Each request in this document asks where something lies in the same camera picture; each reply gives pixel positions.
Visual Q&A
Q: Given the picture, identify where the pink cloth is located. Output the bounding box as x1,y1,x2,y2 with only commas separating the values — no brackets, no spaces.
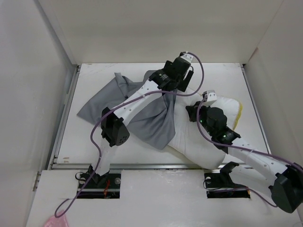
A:
44,215,69,227

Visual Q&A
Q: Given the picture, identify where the purple cable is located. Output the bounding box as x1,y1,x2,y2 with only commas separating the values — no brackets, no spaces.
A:
196,93,303,209
54,53,205,218

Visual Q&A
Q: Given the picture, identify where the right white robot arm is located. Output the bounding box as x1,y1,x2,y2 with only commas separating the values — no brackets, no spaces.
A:
186,101,303,213

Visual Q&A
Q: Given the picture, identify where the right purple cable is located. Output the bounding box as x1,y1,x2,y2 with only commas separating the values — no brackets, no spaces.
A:
196,93,303,209

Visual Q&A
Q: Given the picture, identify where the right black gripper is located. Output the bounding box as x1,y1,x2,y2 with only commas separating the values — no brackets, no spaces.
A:
186,100,215,137

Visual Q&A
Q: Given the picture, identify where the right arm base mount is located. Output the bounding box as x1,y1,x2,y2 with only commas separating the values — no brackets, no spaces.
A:
203,162,250,199

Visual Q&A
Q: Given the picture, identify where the white pillow yellow edge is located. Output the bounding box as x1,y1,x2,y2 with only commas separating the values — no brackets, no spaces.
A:
168,93,242,169

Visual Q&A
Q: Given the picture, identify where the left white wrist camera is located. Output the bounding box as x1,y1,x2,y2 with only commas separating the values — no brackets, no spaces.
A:
180,52,194,64

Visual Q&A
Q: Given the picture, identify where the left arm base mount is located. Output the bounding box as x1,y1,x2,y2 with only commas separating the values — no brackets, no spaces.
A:
75,167,121,199

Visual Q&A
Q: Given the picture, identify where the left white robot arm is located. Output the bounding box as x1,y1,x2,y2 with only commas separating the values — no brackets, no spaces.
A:
88,52,194,188

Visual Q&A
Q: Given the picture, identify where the grey pillowcase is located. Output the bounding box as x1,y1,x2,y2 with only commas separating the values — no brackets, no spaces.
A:
77,70,176,150

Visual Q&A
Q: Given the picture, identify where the metal rail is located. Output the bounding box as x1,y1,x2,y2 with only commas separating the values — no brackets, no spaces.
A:
51,162,254,170

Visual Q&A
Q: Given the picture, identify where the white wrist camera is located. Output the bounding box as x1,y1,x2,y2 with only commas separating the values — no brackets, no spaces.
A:
202,90,217,106
180,52,194,64

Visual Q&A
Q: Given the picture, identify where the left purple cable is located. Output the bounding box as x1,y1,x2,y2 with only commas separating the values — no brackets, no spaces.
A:
54,53,205,218

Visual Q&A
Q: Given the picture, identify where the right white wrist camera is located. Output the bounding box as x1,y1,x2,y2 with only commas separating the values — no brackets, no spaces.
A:
202,90,217,106

